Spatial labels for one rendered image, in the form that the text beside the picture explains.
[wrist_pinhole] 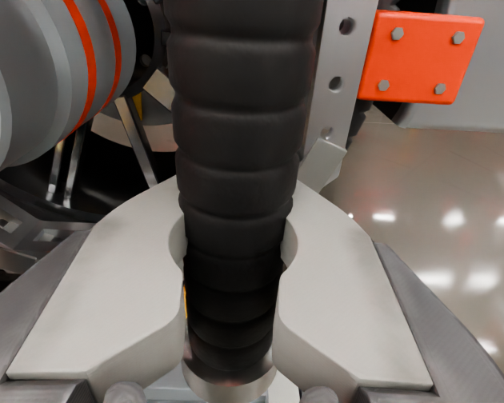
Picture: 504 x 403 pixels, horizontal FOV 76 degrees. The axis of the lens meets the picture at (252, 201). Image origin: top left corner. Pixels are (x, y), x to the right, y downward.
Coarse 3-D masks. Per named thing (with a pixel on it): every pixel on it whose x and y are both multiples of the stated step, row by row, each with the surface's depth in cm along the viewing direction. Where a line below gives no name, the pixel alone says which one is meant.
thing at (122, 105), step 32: (128, 0) 37; (160, 0) 34; (160, 32) 35; (160, 64) 37; (128, 96) 39; (160, 96) 39; (128, 128) 41; (32, 160) 48; (64, 160) 44; (96, 160) 57; (128, 160) 60; (160, 160) 62; (32, 192) 44; (64, 192) 46; (96, 192) 50; (128, 192) 52
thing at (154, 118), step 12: (144, 0) 42; (144, 60) 46; (144, 96) 53; (108, 108) 54; (144, 108) 54; (156, 108) 54; (120, 120) 55; (144, 120) 55; (156, 120) 55; (168, 120) 55
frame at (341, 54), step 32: (352, 0) 25; (320, 32) 27; (352, 32) 26; (320, 64) 27; (352, 64) 27; (320, 96) 29; (352, 96) 29; (320, 128) 30; (320, 160) 32; (0, 224) 42; (32, 224) 42; (64, 224) 43; (0, 256) 38; (32, 256) 39
